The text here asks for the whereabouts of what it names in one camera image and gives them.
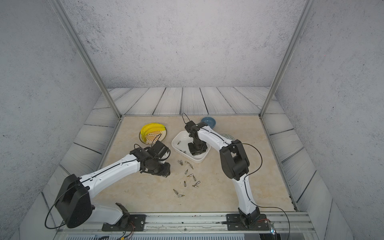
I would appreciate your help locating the aluminium frame post left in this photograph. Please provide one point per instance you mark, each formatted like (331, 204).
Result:
(70, 30)

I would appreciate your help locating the sunburst patterned plate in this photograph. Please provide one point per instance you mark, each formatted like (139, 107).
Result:
(153, 135)

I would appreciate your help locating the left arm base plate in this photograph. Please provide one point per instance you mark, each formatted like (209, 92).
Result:
(131, 223)

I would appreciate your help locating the aluminium frame post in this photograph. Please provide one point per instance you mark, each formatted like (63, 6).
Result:
(288, 54)
(70, 30)

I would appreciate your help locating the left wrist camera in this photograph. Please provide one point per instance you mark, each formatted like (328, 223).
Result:
(159, 151)

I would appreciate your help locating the yellow banana bunch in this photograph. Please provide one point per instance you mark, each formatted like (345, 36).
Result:
(152, 129)

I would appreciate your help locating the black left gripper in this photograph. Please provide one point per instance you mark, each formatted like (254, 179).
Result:
(166, 172)

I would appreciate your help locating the aluminium frame post right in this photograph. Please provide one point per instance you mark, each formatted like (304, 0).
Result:
(288, 54)

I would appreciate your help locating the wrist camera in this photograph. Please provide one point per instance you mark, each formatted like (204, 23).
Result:
(191, 127)
(159, 151)

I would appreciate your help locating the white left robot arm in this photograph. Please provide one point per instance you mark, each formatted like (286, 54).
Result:
(74, 201)

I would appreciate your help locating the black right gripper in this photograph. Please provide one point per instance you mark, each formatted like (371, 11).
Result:
(203, 148)

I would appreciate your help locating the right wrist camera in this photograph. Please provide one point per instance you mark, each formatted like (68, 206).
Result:
(191, 127)

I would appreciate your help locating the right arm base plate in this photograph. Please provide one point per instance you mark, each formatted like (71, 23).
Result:
(248, 222)

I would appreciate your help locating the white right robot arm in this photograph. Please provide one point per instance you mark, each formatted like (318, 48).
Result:
(234, 160)

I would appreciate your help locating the blue ceramic bowl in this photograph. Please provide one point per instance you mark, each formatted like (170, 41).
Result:
(211, 122)

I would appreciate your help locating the aluminium front rail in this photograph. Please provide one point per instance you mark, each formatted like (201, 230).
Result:
(202, 226)

